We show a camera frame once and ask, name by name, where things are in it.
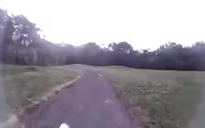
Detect wood of dark trees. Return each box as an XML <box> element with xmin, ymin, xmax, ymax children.
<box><xmin>0</xmin><ymin>0</ymin><xmax>205</xmax><ymax>72</ymax></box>

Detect grey asphalt path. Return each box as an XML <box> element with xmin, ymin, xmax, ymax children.
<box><xmin>18</xmin><ymin>63</ymin><xmax>134</xmax><ymax>128</ymax></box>

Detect grass field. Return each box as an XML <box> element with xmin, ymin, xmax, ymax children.
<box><xmin>74</xmin><ymin>63</ymin><xmax>205</xmax><ymax>128</ymax></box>

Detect robot's own part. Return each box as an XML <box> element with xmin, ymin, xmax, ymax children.
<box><xmin>58</xmin><ymin>123</ymin><xmax>71</xmax><ymax>128</ymax></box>

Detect grass verge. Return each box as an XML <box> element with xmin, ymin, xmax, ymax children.
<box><xmin>0</xmin><ymin>64</ymin><xmax>80</xmax><ymax>114</ymax></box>

